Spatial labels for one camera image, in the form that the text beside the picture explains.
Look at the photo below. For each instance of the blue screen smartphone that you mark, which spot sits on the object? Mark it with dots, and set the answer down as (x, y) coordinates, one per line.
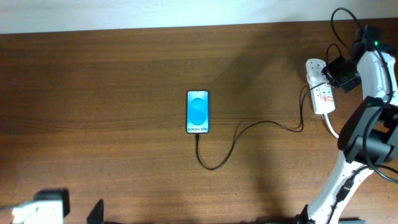
(197, 112)

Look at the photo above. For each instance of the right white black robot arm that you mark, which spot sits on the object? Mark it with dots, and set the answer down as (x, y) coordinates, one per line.
(368, 140)

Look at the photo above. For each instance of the white power strip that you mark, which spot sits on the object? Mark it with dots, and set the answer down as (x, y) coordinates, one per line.
(321, 93)

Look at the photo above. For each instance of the white USB charger adapter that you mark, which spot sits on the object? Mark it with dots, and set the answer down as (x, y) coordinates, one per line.
(315, 76)

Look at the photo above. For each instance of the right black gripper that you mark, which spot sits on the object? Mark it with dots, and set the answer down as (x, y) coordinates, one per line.
(342, 75)

